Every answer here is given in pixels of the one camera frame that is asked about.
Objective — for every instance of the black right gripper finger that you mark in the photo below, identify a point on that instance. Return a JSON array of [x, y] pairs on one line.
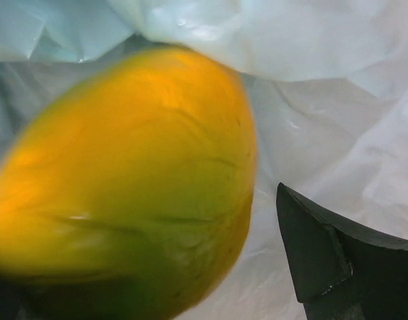
[[341, 269]]

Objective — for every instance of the light blue plastic bag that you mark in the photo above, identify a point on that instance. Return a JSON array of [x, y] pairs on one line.
[[328, 82]]

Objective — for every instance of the yellow green fake mango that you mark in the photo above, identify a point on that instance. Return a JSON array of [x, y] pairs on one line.
[[130, 196]]

